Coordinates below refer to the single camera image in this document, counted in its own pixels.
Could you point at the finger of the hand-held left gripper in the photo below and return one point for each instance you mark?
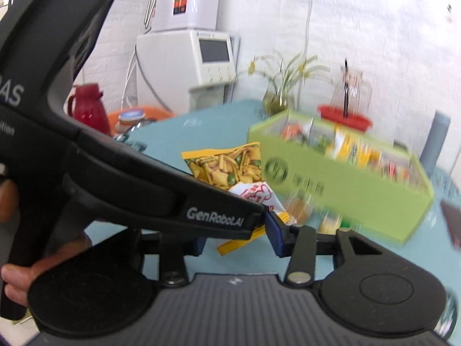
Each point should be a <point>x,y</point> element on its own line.
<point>257,223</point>

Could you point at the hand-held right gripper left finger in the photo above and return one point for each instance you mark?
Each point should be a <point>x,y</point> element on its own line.
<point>198,247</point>

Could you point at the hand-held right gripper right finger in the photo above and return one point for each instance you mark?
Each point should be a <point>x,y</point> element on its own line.
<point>275,234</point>

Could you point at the yellow crisps snack packet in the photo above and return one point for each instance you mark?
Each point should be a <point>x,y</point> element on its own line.
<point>223,167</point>

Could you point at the green cardboard box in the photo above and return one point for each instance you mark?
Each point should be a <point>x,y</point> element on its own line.
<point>345,194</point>

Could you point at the person's left hand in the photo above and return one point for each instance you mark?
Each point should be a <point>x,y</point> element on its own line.
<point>21,281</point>

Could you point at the clear round biscuit packet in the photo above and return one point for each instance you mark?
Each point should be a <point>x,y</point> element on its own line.
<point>299,207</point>

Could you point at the red thermos jug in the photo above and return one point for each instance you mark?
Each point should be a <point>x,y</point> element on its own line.
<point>88,110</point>

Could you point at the small lidded jar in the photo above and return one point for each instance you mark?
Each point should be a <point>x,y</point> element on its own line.
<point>131,115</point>

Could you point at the orange plastic basin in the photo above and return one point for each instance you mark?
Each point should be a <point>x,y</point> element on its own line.
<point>155,113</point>

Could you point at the red orange snack packet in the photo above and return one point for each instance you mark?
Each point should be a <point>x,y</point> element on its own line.
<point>292,132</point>

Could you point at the small green snack packet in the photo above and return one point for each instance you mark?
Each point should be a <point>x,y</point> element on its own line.
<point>322,142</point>

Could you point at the flowering plant in glass vase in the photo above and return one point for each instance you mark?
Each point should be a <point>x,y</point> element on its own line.
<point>277,101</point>

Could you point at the red plastic bowl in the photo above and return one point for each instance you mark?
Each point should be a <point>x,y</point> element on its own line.
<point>345,120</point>

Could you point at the white machine with screen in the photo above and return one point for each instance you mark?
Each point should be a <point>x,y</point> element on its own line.
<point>169,65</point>

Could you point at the glass pitcher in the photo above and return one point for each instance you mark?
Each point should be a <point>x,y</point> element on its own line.
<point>351,90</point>

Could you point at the grey bottle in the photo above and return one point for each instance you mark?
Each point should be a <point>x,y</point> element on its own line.
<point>435,140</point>

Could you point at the white wall-mounted water purifier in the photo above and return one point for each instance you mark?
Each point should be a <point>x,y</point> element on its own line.
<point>198,10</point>

